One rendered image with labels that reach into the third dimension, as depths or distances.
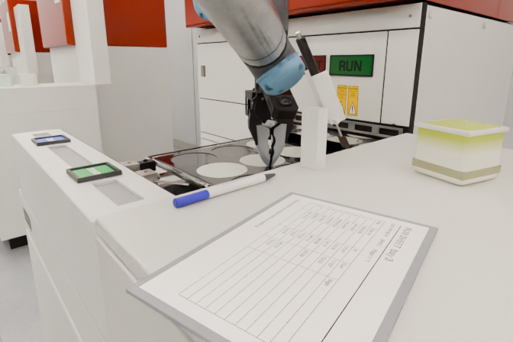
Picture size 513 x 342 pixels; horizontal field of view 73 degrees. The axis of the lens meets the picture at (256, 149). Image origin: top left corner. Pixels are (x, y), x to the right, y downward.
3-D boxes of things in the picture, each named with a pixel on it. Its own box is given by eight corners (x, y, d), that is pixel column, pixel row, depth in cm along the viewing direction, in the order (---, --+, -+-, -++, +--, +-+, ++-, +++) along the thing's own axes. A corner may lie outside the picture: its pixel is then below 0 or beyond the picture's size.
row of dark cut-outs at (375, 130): (264, 116, 106) (264, 108, 106) (402, 140, 74) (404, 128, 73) (262, 116, 106) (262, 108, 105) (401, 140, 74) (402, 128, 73)
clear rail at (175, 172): (150, 160, 79) (150, 155, 79) (259, 214, 52) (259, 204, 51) (144, 162, 78) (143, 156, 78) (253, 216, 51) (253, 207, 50)
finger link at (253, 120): (269, 143, 71) (269, 100, 69) (272, 144, 69) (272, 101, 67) (247, 143, 70) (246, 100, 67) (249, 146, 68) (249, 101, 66)
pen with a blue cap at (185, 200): (272, 169, 44) (172, 197, 35) (277, 171, 43) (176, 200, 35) (272, 177, 44) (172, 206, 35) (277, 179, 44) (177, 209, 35)
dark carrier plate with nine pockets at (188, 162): (266, 138, 100) (266, 136, 100) (375, 164, 75) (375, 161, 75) (154, 159, 78) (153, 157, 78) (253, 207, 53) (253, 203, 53)
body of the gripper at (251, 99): (277, 116, 76) (279, 59, 73) (291, 123, 68) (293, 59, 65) (243, 117, 74) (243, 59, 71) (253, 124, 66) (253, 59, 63)
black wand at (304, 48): (298, 34, 41) (304, 28, 42) (290, 35, 42) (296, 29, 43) (348, 150, 53) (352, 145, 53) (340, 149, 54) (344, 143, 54)
